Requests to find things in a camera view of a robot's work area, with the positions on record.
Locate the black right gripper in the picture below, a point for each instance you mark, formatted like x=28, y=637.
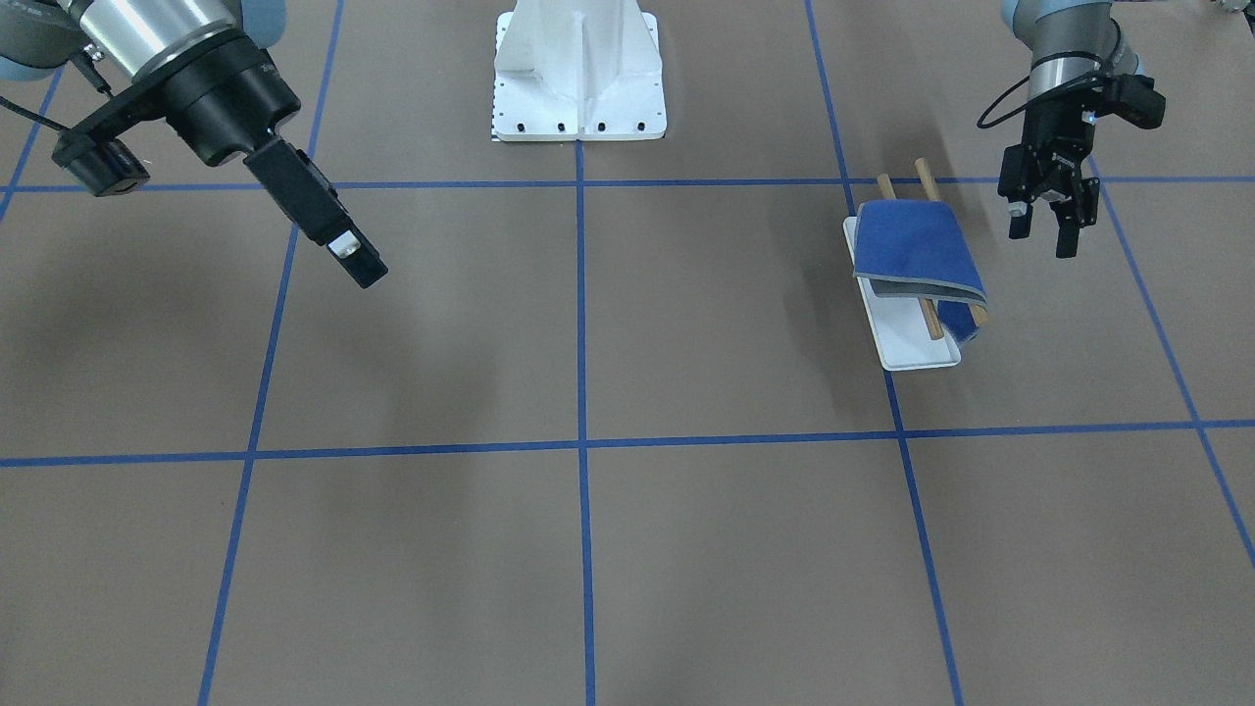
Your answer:
x=228, y=105

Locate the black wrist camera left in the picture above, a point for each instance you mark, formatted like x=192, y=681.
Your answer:
x=1134, y=99

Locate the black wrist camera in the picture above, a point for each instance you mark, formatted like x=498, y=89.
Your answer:
x=93, y=152
x=1134, y=99

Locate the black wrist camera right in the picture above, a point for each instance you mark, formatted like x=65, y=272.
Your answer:
x=93, y=152

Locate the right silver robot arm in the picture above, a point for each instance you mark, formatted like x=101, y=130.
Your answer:
x=119, y=44

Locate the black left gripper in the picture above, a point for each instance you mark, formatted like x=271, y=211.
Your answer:
x=1055, y=136

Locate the wooden rack bar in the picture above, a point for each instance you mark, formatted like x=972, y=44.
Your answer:
x=912, y=240
x=946, y=226

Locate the white towel rack base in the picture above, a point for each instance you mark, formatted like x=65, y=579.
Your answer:
x=901, y=336

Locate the blue microfibre towel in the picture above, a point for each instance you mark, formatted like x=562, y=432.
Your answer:
x=951, y=280

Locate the outer wooden rack bar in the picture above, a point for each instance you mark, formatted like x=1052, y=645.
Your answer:
x=946, y=226

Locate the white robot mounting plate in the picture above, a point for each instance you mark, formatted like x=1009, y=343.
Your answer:
x=577, y=70

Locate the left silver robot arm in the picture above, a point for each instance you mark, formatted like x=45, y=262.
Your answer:
x=1079, y=54

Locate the inner wooden rack bar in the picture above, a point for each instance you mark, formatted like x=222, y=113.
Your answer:
x=912, y=240

